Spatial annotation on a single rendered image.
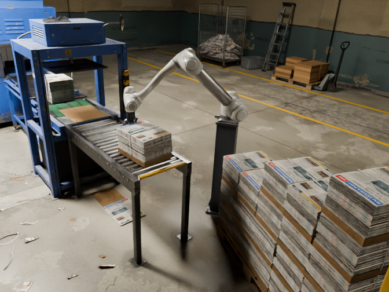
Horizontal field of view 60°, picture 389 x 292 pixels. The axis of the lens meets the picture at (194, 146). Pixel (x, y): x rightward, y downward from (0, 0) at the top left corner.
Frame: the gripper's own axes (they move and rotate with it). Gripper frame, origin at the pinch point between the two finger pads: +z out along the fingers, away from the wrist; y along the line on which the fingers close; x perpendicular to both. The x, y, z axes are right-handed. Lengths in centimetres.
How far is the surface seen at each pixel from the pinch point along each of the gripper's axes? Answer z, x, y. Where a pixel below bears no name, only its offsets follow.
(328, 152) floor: 94, -32, 310
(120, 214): 92, 14, -8
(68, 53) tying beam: -57, 82, -17
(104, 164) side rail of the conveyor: 19.8, -5.1, -29.6
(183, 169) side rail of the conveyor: 21, -49, 20
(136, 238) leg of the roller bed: 66, -53, -29
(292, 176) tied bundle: -13, -142, 32
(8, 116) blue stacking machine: 73, 313, -35
